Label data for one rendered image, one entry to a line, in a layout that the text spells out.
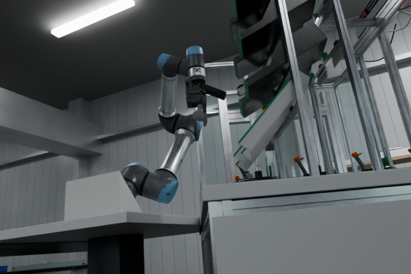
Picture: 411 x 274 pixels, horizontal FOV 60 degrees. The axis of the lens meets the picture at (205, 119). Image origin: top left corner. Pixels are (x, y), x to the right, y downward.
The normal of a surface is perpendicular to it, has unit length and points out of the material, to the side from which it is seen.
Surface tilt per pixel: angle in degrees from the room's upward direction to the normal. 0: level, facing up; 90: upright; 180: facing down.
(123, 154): 90
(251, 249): 90
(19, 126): 90
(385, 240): 90
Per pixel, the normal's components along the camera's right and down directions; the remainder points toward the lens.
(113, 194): -0.43, -0.27
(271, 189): 0.02, -0.34
